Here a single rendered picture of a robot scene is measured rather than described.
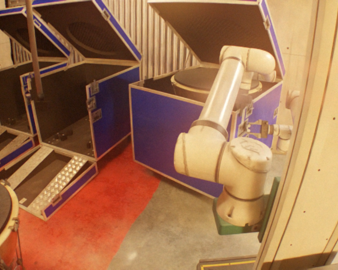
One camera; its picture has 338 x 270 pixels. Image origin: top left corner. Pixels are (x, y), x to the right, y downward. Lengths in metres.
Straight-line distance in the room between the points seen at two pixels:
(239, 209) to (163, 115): 1.38
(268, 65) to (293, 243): 0.81
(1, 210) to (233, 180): 1.03
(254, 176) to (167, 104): 1.36
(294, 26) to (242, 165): 2.28
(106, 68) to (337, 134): 3.06
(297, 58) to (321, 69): 2.32
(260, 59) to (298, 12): 1.70
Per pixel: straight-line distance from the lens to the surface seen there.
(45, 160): 3.06
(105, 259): 2.04
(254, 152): 0.87
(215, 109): 1.03
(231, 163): 0.87
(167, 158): 2.33
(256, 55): 1.32
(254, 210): 0.98
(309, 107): 0.70
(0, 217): 1.33
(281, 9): 2.95
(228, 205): 0.97
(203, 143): 0.91
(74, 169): 2.73
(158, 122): 2.24
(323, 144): 0.78
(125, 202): 2.44
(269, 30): 2.15
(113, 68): 3.43
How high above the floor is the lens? 1.61
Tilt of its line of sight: 25 degrees down
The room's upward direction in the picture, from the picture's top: 1 degrees clockwise
